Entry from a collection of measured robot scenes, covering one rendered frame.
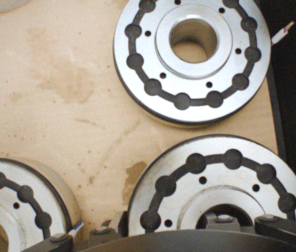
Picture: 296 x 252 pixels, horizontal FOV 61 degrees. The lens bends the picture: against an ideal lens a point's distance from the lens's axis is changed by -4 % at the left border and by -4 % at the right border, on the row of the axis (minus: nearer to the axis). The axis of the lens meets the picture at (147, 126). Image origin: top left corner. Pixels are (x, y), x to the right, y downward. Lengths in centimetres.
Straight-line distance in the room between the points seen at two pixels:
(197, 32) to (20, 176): 15
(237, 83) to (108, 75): 9
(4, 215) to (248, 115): 18
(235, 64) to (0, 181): 17
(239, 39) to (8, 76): 17
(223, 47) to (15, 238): 17
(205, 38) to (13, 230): 18
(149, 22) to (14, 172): 13
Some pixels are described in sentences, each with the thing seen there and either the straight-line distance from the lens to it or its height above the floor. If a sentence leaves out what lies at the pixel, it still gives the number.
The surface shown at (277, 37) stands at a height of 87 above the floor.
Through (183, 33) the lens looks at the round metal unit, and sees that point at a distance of 19.
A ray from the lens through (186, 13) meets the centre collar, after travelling 18.
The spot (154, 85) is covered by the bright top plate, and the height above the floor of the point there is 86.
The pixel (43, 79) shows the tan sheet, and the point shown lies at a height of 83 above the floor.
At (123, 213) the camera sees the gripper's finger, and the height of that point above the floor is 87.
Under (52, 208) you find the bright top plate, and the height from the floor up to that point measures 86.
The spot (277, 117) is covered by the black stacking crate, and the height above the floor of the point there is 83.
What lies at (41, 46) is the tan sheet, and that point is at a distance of 22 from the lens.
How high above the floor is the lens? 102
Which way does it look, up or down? 85 degrees down
